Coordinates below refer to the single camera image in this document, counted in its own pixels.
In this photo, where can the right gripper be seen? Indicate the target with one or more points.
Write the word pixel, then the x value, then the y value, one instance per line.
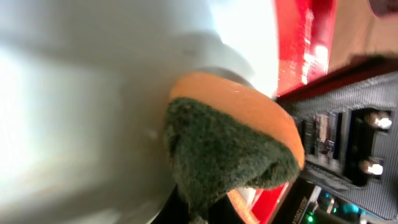
pixel 348 126

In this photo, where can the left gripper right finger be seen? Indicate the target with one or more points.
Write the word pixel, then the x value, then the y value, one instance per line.
pixel 223 212

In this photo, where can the white plate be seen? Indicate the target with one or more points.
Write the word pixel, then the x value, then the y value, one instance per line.
pixel 84 87

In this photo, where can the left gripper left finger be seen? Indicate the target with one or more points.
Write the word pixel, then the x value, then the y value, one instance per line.
pixel 175 210

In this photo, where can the red plastic tray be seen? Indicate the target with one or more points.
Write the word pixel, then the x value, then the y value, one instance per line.
pixel 294 37

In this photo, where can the orange green scrub sponge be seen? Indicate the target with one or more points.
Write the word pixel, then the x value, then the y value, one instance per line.
pixel 221 136

